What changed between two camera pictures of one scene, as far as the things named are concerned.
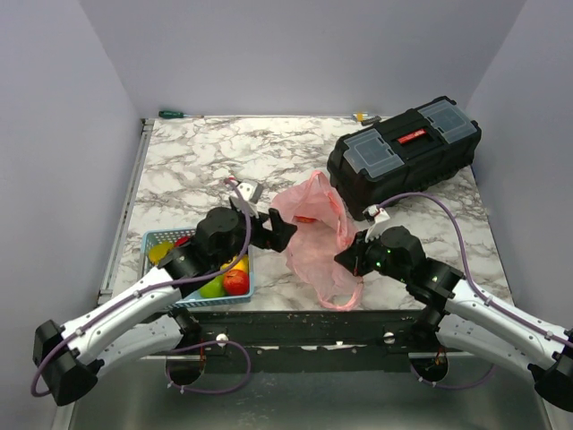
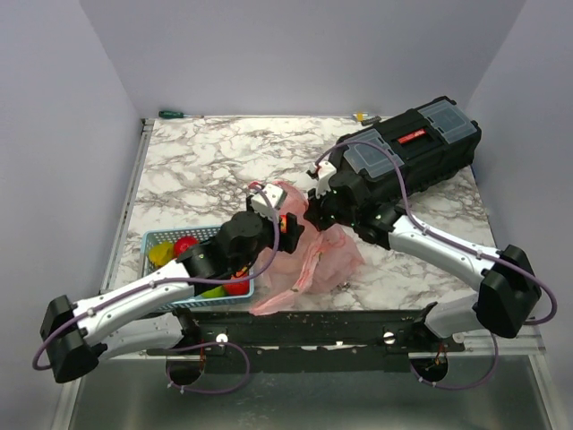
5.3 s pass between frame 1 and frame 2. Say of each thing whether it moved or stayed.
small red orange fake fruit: moved
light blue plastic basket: stayed
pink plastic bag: moved
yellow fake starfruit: stayed
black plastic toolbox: stayed
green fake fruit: stayed
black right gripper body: moved
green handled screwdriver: stayed
